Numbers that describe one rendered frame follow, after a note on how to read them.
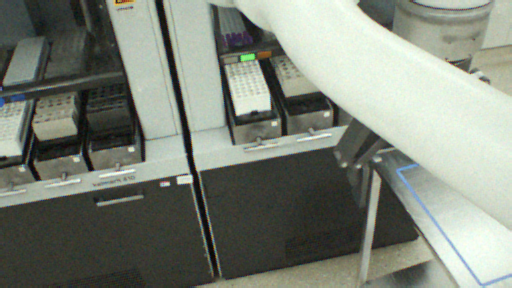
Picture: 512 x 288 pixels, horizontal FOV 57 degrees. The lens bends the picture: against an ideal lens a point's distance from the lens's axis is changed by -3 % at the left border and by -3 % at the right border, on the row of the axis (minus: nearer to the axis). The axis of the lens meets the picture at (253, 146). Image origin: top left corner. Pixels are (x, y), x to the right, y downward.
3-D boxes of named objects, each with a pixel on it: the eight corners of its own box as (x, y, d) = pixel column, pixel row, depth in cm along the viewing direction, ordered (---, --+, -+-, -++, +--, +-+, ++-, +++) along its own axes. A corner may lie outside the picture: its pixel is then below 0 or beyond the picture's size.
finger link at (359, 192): (369, 168, 56) (363, 169, 56) (365, 208, 61) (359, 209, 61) (360, 151, 58) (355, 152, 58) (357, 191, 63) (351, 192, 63)
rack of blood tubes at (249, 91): (222, 64, 161) (220, 48, 156) (252, 59, 161) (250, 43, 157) (236, 118, 138) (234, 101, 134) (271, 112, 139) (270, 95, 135)
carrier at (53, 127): (79, 129, 138) (73, 112, 134) (79, 133, 136) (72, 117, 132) (39, 137, 137) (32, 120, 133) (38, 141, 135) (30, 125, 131)
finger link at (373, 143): (432, 106, 51) (424, 100, 50) (360, 175, 56) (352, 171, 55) (416, 85, 54) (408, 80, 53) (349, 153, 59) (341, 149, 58)
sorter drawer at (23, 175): (28, 66, 185) (19, 45, 179) (63, 59, 186) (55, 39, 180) (-15, 202, 130) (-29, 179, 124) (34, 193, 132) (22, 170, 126)
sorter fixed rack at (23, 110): (8, 103, 154) (0, 87, 150) (38, 97, 155) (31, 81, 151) (-12, 164, 132) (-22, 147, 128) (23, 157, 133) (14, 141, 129)
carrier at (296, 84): (319, 87, 144) (320, 69, 140) (322, 90, 143) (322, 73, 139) (281, 93, 143) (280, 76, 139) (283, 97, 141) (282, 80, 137)
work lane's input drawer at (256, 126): (207, 34, 191) (204, 13, 185) (242, 29, 192) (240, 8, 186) (237, 156, 137) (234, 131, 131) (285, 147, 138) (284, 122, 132)
